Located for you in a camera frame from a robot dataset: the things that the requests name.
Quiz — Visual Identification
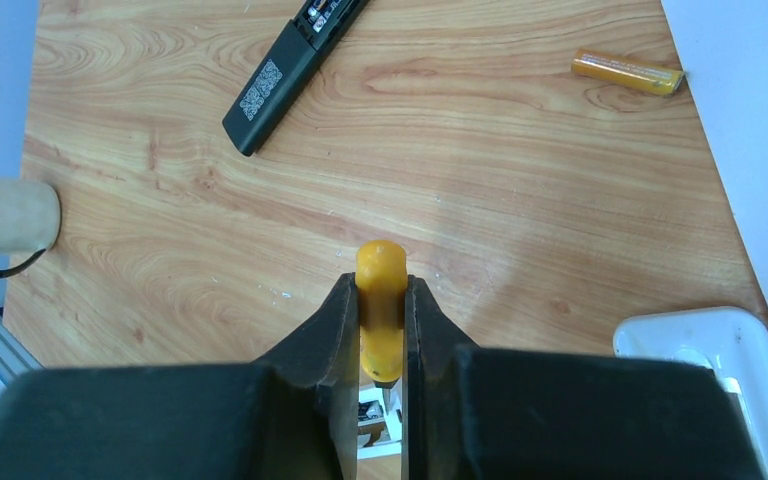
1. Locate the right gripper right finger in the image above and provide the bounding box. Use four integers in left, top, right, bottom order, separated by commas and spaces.
401, 276, 510, 479

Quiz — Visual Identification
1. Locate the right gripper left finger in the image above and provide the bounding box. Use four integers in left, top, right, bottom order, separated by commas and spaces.
255, 273, 359, 479

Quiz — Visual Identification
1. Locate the yellow handled screwdriver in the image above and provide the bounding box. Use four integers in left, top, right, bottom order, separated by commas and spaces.
355, 240, 408, 390

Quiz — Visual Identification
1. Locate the short white remote control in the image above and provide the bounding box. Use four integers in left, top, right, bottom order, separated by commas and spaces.
613, 306, 768, 480

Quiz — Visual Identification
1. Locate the black remote control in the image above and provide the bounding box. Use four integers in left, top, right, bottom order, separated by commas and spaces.
222, 0, 368, 157

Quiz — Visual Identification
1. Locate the long white remote control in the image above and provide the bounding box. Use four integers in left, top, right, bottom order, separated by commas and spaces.
357, 385, 403, 460

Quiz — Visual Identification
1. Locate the beige mug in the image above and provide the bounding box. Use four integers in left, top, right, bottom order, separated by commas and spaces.
0, 177, 61, 280

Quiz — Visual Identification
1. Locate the patterned white cloth mat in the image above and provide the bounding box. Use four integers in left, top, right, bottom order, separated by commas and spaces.
663, 1, 768, 306

